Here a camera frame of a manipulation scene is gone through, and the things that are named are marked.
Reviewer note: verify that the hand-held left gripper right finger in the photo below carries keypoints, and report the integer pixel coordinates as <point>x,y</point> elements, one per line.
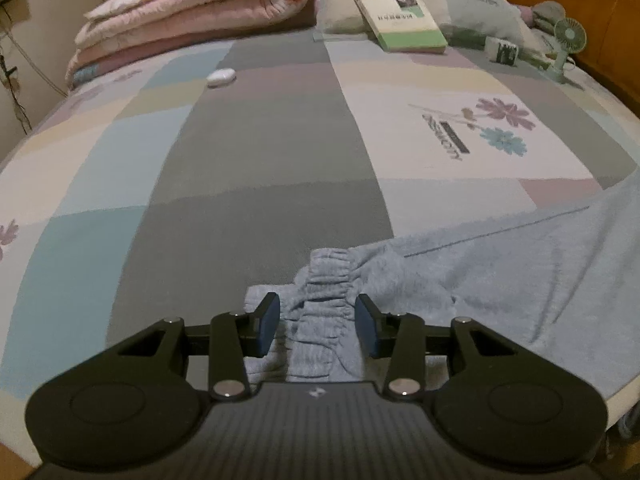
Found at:
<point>367,327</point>

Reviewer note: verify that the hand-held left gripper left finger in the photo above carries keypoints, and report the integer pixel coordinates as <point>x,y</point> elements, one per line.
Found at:
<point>270,327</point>

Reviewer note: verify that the light grey sweatpants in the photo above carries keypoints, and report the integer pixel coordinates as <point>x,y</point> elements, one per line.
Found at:
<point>500,280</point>

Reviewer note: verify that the patchwork bed sheet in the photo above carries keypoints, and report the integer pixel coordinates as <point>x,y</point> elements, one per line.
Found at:
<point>250,160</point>

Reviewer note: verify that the white earbuds case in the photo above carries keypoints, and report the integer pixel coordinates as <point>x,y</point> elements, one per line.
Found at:
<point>221,77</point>

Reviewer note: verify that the small printed box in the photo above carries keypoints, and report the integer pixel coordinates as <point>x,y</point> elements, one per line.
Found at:
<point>502,51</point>

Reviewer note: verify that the green and white book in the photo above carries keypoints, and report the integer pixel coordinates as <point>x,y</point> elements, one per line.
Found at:
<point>400,15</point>

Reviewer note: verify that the pink folded quilt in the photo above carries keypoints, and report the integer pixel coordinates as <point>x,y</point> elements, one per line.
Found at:
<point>200,5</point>

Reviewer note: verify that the large patchwork pillow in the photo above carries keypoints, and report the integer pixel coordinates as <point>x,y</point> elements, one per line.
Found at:
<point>475,0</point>

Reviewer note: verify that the green handheld fan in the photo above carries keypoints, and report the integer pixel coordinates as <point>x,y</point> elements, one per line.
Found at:
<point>570,35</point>

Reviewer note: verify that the grey folded cloth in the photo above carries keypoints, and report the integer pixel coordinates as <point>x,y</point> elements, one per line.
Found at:
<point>547,10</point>

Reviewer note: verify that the wooden headboard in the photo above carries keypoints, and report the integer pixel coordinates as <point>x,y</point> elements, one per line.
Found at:
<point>600,0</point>

